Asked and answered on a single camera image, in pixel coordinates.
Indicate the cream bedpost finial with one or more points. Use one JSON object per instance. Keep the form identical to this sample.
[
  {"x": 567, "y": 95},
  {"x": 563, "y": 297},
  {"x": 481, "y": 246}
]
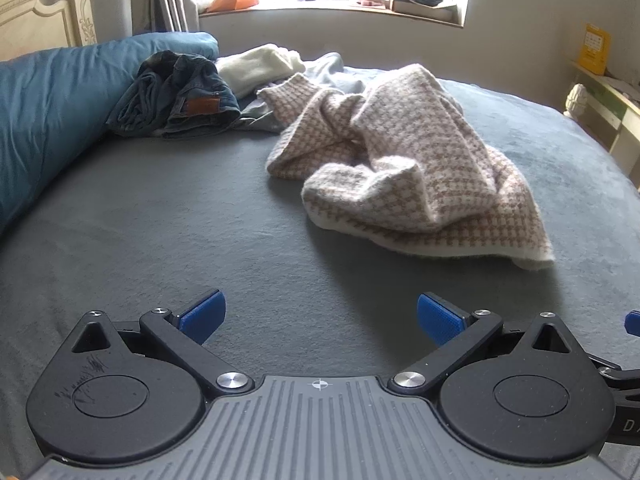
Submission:
[{"x": 576, "y": 100}]

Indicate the cream wooden desk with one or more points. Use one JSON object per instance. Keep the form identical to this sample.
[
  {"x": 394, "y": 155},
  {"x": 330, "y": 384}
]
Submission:
[{"x": 617, "y": 105}]

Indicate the yellow box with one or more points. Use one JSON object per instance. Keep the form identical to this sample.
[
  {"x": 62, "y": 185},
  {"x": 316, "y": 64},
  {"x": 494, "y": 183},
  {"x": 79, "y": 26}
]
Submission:
[{"x": 593, "y": 47}]

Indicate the cream carved headboard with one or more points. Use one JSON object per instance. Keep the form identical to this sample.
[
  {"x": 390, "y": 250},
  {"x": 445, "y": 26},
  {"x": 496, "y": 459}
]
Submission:
[{"x": 45, "y": 5}]

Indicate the light grey garment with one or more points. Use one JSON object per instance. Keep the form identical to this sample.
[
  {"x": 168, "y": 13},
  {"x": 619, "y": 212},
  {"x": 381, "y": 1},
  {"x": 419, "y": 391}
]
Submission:
[{"x": 330, "y": 72}]

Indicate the white shoe box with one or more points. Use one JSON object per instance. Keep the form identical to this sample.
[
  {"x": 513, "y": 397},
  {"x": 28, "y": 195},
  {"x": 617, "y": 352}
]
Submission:
[{"x": 425, "y": 9}]

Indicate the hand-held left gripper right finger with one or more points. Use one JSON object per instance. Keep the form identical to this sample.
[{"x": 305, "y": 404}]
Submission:
[{"x": 440, "y": 317}]

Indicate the blue jeans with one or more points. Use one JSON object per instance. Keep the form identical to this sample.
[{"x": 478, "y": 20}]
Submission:
[{"x": 185, "y": 95}]

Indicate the cream white garment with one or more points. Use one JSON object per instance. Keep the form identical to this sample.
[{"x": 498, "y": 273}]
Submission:
[{"x": 255, "y": 67}]

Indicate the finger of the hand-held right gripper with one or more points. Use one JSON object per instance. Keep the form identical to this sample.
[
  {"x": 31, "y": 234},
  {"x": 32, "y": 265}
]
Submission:
[{"x": 634, "y": 322}]

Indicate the houndstooth knit cardigan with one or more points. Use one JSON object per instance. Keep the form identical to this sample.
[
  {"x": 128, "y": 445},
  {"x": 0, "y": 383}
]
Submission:
[{"x": 425, "y": 160}]

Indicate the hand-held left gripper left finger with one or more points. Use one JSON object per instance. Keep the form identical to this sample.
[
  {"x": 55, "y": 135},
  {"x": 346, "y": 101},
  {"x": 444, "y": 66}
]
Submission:
[{"x": 202, "y": 316}]

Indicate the grey fleece bed blanket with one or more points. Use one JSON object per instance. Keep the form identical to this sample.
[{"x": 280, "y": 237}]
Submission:
[{"x": 150, "y": 235}]

